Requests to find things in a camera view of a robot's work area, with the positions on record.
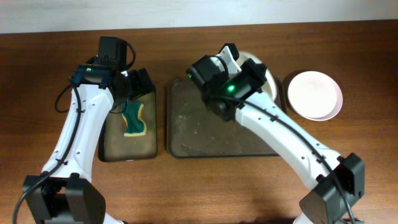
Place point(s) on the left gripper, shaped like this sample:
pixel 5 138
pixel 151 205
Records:
pixel 142 88

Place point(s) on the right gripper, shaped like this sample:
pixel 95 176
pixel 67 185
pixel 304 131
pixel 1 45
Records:
pixel 249 68

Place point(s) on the pale green plate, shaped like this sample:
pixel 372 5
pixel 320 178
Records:
pixel 270 85

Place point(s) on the green and yellow sponge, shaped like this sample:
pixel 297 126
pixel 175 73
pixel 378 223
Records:
pixel 132 116

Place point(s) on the pale pink plate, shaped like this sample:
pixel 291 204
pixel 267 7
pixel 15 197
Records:
pixel 315 96

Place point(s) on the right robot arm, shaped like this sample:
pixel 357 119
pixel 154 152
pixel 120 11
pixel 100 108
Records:
pixel 335 182

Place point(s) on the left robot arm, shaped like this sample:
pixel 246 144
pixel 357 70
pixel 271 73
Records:
pixel 63 192

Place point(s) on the large brown serving tray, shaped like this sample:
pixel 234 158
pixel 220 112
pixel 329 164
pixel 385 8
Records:
pixel 195 132

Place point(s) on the small black water tray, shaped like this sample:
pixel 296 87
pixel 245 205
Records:
pixel 114 146

